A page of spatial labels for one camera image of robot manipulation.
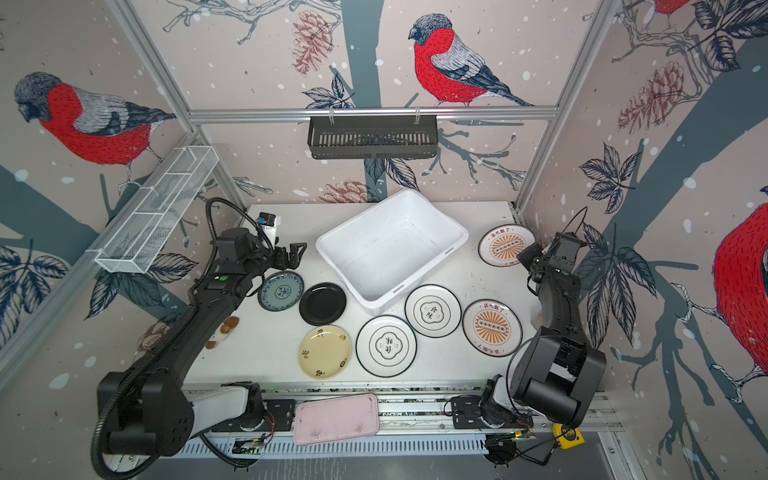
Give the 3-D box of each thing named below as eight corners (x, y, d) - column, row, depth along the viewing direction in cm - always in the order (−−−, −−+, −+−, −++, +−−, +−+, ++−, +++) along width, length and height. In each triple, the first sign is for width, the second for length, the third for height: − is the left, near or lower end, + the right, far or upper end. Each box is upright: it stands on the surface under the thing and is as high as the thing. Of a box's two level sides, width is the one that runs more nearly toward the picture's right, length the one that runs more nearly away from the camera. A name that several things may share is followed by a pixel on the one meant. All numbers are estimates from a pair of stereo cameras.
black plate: (297, 325, 91) (295, 322, 89) (305, 285, 100) (304, 282, 98) (343, 325, 91) (342, 322, 89) (348, 285, 100) (347, 282, 98)
